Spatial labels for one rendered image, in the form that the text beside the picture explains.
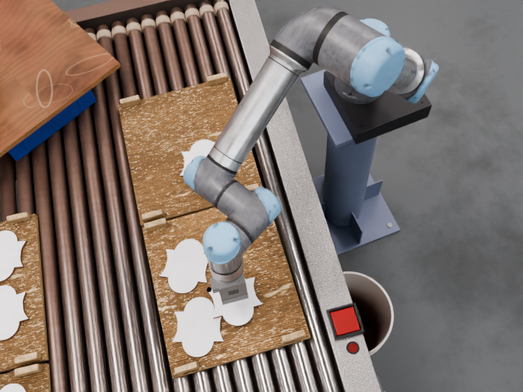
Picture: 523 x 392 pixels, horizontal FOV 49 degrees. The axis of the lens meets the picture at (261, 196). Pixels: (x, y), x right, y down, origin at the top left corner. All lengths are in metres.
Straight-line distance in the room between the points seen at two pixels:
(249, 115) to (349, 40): 0.25
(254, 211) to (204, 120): 0.59
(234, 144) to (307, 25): 0.28
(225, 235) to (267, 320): 0.38
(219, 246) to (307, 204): 0.50
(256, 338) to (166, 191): 0.48
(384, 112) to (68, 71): 0.93
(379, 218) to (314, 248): 1.06
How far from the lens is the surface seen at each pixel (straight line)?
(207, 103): 1.75
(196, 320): 1.47
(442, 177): 2.72
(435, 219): 2.62
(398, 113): 1.72
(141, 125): 1.75
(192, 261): 1.52
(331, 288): 1.50
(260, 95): 1.20
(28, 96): 1.80
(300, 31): 1.18
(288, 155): 1.65
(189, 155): 1.62
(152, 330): 1.52
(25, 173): 1.82
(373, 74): 1.13
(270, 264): 1.50
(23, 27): 1.97
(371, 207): 2.59
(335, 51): 1.15
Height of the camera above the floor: 2.36
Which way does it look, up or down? 64 degrees down
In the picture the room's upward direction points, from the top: 9 degrees counter-clockwise
